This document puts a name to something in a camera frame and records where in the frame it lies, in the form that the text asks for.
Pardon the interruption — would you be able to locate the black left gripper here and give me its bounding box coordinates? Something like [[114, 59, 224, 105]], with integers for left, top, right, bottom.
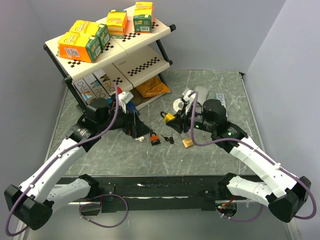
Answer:
[[98, 102, 153, 138]]

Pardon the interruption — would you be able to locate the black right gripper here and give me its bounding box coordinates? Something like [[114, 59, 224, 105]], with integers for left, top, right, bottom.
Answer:
[[165, 102, 216, 134]]

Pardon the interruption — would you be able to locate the yellow padlock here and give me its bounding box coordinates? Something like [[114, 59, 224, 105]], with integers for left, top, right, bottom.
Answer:
[[160, 111, 176, 123]]

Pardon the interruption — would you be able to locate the orange padlock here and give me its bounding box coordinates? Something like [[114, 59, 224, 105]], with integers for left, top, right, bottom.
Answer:
[[149, 132, 161, 146]]

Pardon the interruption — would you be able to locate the black head key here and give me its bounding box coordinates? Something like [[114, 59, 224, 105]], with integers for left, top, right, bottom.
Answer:
[[161, 135, 178, 146]]

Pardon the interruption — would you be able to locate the long shackle brass padlock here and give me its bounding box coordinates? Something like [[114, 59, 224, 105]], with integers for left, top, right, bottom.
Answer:
[[180, 132, 194, 149]]

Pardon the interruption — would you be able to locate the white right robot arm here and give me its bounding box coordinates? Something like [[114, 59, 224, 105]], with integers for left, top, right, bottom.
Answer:
[[160, 99, 311, 223]]

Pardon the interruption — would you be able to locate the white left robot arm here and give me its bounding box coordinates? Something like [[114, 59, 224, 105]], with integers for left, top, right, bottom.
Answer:
[[4, 98, 152, 230]]

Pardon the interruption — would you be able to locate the white toilet paper roll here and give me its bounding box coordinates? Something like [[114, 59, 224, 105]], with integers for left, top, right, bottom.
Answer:
[[172, 98, 185, 113]]

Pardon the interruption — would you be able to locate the orange honey dijon bag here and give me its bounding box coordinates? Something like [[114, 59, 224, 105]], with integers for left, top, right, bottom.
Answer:
[[135, 76, 171, 98]]

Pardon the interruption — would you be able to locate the teal white RIO box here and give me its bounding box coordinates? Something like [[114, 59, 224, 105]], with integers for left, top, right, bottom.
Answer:
[[215, 93, 227, 108]]

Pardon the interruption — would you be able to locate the right RIO box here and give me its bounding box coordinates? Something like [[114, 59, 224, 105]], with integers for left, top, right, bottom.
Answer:
[[93, 69, 121, 96]]

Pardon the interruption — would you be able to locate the middle RIO box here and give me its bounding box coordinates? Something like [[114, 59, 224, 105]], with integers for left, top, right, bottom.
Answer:
[[83, 73, 110, 99]]

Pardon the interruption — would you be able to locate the beige two tier shelf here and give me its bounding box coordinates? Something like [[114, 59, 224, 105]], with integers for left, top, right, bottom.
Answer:
[[43, 6, 176, 111]]

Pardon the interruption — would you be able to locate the front orange sponge box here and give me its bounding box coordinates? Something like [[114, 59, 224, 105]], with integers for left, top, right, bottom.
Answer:
[[58, 32, 102, 63]]

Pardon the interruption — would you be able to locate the yellow orange sponge pack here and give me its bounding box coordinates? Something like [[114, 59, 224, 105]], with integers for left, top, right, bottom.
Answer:
[[106, 9, 128, 37]]

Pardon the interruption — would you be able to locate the rear yellow sponge box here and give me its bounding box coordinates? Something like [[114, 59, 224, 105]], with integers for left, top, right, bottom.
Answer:
[[69, 20, 111, 50]]

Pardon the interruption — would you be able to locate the green yellow sponge box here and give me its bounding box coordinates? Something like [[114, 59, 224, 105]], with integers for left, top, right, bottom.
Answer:
[[132, 1, 154, 33]]

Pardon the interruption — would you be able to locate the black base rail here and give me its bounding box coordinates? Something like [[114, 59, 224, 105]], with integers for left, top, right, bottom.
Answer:
[[95, 175, 232, 213]]

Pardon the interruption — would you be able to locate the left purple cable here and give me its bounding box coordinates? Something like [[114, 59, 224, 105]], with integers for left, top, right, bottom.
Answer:
[[4, 82, 130, 237]]

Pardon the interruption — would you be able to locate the purple cable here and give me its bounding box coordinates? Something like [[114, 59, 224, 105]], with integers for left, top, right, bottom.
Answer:
[[187, 90, 316, 223], [4, 82, 130, 237]]

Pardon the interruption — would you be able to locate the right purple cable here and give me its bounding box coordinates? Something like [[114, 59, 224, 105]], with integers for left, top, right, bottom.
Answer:
[[187, 90, 316, 223]]

